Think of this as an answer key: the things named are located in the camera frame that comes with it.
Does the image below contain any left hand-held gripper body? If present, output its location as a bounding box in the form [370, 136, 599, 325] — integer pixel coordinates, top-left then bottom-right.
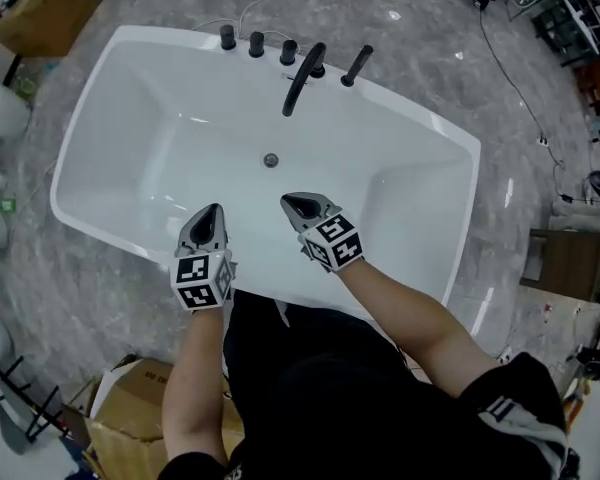
[169, 202, 239, 315]

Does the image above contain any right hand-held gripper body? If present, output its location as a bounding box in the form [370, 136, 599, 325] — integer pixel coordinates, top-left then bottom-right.
[279, 191, 366, 274]

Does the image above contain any white bathtub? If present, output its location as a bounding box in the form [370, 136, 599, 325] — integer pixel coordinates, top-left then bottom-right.
[49, 24, 483, 338]

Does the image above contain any person's left forearm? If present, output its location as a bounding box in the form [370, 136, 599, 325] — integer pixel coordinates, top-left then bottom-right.
[161, 303, 232, 471]

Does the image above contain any person's right forearm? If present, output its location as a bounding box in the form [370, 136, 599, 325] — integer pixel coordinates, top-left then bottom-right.
[336, 256, 502, 399]

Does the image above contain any person's black shirt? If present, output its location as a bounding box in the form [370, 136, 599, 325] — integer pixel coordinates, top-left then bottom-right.
[171, 289, 569, 480]

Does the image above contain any open cardboard box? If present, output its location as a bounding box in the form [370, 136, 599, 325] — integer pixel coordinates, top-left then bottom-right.
[61, 354, 247, 480]

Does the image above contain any black curved faucet spout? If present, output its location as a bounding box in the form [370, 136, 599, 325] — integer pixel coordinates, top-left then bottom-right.
[281, 41, 328, 118]

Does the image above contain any black hand shower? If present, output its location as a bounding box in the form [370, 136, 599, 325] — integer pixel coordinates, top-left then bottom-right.
[340, 44, 374, 89]

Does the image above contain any black metal rack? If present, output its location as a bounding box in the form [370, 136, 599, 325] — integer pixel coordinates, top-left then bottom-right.
[0, 354, 72, 445]

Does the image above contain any brown wooden cabinet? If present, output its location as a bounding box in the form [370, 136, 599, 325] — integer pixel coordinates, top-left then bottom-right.
[519, 227, 600, 304]

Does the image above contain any large white ceramic fixture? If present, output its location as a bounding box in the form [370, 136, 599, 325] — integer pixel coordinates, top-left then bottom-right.
[0, 309, 89, 480]

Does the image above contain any white toilet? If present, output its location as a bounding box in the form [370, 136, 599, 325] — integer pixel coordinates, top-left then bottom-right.
[0, 75, 32, 143]

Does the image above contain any closed cardboard box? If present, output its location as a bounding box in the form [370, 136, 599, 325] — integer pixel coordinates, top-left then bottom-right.
[0, 0, 105, 60]

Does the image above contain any long black cable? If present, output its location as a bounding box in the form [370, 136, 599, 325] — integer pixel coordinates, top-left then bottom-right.
[478, 5, 594, 207]

